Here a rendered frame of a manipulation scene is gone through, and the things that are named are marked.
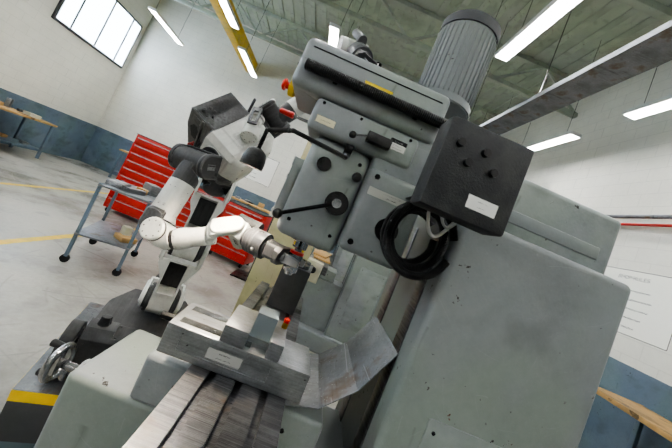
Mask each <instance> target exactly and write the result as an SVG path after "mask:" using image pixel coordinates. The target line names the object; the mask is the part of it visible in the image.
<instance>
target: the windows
mask: <svg viewBox="0 0 672 448"><path fill-rule="evenodd" d="M51 18H53V19H54V20H55V21H57V22H58V23H59V24H61V25H62V26H64V27H65V28H66V29H68V30H69V31H70V32H72V33H73V34H74V35H76V36H77V37H78V38H80V39H81V40H83V41H84V42H85V43H87V44H88V45H89V46H91V47H92V48H93V49H95V50H96V51H98V52H99V53H100V54H102V55H103V56H104V57H106V58H107V59H108V60H110V61H111V62H112V63H114V64H115V65H117V66H118V67H119V68H121V69H122V67H123V65H124V63H125V61H126V59H127V57H128V55H129V53H130V51H131V49H132V47H133V45H134V43H135V41H136V39H137V37H138V35H139V33H140V31H141V29H142V26H141V24H140V23H139V22H138V21H137V20H136V19H135V18H134V17H133V16H132V15H131V14H130V13H129V12H128V11H127V10H126V9H125V7H124V6H123V5H122V4H121V3H120V2H119V1H118V0H59V2H58V4H57V6H56V8H55V10H54V12H53V14H52V16H51Z"/></svg>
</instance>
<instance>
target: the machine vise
mask: <svg viewBox="0 0 672 448"><path fill-rule="evenodd" d="M229 319H230V317H229V316H227V315H224V314H222V313H219V312H216V311H214V310H211V309H209V308H206V307H204V306H201V305H199V304H196V303H193V302H192V303H191V304H190V305H188V306H187V307H186V308H185V309H184V310H183V311H181V312H180V313H179V314H178V315H177V316H175V317H174V318H173V319H172V320H171V321H170V322H169V323H168V325H167V327H166V329H165V331H164V333H163V336H162V338H161V340H160V342H159V344H158V346H157V349H156V350H157V351H158V352H161V353H164V354H166V355H169V356H172V357H174V358H177V359H180V360H182V361H185V362H188V363H191V364H193V365H196V366H199V367H201V368H204V369H207V370H209V371H212V372H215V373H217V374H220V375H223V376H225V377H228V378H231V379H233V380H236V381H239V382H241V383H244V384H247V385H249V386H252V387H255V388H257V389H260V390H263V391H265V392H268V393H271V394H273V395H276V396H279V397H282V398H284V399H287V400H290V401H292V402H295V403H298V404H299V402H300V400H301V398H302V396H303V393H304V391H305V388H306V386H307V384H308V381H309V379H310V353H309V347H306V346H304V345H301V344H298V343H296V342H293V341H291V340H288V339H286V332H287V329H283V328H282V327H281V326H282V324H283V321H280V320H278V323H277V325H276V327H275V330H274V332H273V334H272V337H271V339H270V341H269V343H268V342H265V341H262V340H260V339H257V338H255V337H252V336H250V335H249V337H248V339H247V341H246V344H245V346H244V348H243V349H241V348H238V347H235V346H233V345H230V344H227V343H225V342H222V341H220V340H219V338H220V336H221V333H222V331H223V329H224V327H225V324H226V323H227V322H228V320H229Z"/></svg>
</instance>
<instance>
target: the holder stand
mask: <svg viewBox="0 0 672 448"><path fill-rule="evenodd" d="M302 260H304V261H305V262H306V263H305V265H304V267H299V268H298V270H297V272H296V273H295V274H294V273H293V274H292V275H287V274H285V270H284V269H283V266H284V264H283V266H282V268H281V271H280V273H279V275H278V278H277V280H276V282H275V285H274V287H273V289H272V291H271V294H270V296H269V298H268V301H267V303H266V304H267V305H269V306H271V307H274V308H276V309H278V310H281V311H283V312H285V313H287V314H290V315H293V314H294V311H295V309H296V307H297V304H298V302H299V300H300V297H301V295H302V293H303V290H304V288H305V286H306V283H307V281H308V279H309V276H310V274H311V271H312V269H313V267H314V266H313V265H311V263H310V262H309V261H307V260H305V259H303V258H302Z"/></svg>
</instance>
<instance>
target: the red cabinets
mask: <svg viewBox="0 0 672 448"><path fill-rule="evenodd" d="M137 134H138V133H137ZM170 149H171V147H168V146H166V145H164V144H161V143H159V142H157V141H155V140H152V139H150V138H148V137H145V136H143V135H141V134H138V135H137V137H136V139H135V141H134V143H133V145H132V147H131V149H130V151H129V153H128V155H127V157H126V159H125V161H124V163H123V165H122V167H121V169H120V171H119V173H118V175H117V177H116V179H117V180H120V181H121V180H123V181H124V182H126V183H129V184H132V185H134V186H137V187H142V188H143V185H144V183H145V182H149V183H152V184H155V185H157V186H159V187H160V188H163V187H164V185H165V184H166V183H167V181H168V180H169V178H170V177H171V175H172V174H173V172H174V171H175V169H176V168H173V167H171V166H170V165H169V163H168V154H169V151H170ZM197 192H199V193H202V194H204V195H207V196H209V197H212V198H214V199H217V200H219V201H222V202H223V201H224V199H225V196H221V197H213V196H210V195H208V194H207V193H205V192H204V190H203V187H202V186H199V188H198V190H197ZM114 193H115V191H113V190H110V192H109V194H108V196H107V198H106V200H105V202H104V204H103V206H106V208H105V211H106V210H107V207H108V205H109V203H110V201H111V199H112V197H113V195H114ZM193 193H194V191H193ZM193 193H192V194H191V196H190V197H189V199H188V201H187V202H186V204H185V205H184V207H183V208H182V210H181V211H180V213H179V215H178V216H177V218H176V228H177V229H178V228H179V227H184V226H185V224H186V221H187V219H188V217H189V215H190V213H191V208H190V199H191V197H192V195H193ZM147 204H148V203H146V202H143V201H140V200H138V199H135V198H132V197H129V196H127V195H124V194H121V193H118V195H117V197H116V199H115V201H114V203H113V205H112V207H111V209H113V210H116V211H118V212H121V213H123V214H126V215H128V216H131V217H133V218H136V219H138V220H139V219H140V217H141V215H142V214H143V212H144V210H145V208H146V206H147ZM240 214H244V215H246V216H248V217H250V218H252V219H254V220H256V221H259V222H261V223H263V224H264V229H263V231H267V229H268V227H269V225H270V222H271V220H272V218H273V217H271V216H269V215H267V214H264V213H262V212H260V211H258V210H255V209H253V208H251V207H249V206H246V205H244V204H242V203H239V202H235V200H233V199H230V201H229V203H227V204H226V206H225V208H224V211H223V212H222V213H221V214H219V215H218V216H217V217H216V218H220V217H229V216H239V215H240ZM212 251H214V252H216V253H218V254H220V255H222V256H224V257H227V258H229V259H231V260H233V261H235V262H237V263H239V266H238V267H239V268H241V267H242V265H245V264H246V265H247V266H248V265H249V263H252V262H253V261H254V258H253V255H251V254H249V253H248V252H246V251H244V250H242V249H236V248H234V247H233V245H232V243H231V241H230V239H229V236H228V235H227V236H219V237H217V243H216V244H214V245H211V248H210V250H209V254H211V253H212Z"/></svg>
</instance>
